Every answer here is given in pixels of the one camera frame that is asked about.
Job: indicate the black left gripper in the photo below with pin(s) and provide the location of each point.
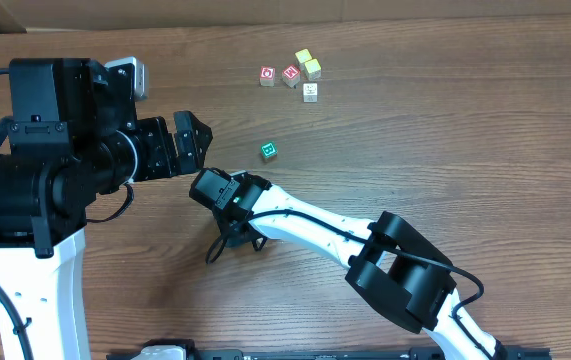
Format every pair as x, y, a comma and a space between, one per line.
180, 151

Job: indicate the yellow rear wooden block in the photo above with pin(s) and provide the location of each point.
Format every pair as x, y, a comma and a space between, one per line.
302, 56

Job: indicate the blue X wooden block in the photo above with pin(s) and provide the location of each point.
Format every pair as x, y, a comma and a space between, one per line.
310, 92

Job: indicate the red apple picture block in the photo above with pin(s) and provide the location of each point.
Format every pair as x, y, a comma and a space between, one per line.
267, 76

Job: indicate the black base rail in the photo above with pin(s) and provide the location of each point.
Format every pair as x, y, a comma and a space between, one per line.
415, 353

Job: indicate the green letter B block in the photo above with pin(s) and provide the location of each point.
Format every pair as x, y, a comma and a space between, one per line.
269, 150

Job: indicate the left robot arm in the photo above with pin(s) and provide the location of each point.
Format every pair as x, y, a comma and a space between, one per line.
72, 136

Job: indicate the red letter M block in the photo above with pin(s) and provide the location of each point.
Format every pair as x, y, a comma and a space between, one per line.
291, 76

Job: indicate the yellow wooden block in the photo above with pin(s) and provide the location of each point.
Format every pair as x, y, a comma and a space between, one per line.
302, 56
312, 69

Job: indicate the yellow front wooden block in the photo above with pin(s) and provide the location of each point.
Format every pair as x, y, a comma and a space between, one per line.
312, 69

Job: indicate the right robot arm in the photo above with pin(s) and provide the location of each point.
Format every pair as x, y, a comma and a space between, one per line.
391, 266

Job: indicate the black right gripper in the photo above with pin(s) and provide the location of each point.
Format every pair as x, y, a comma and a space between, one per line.
235, 232

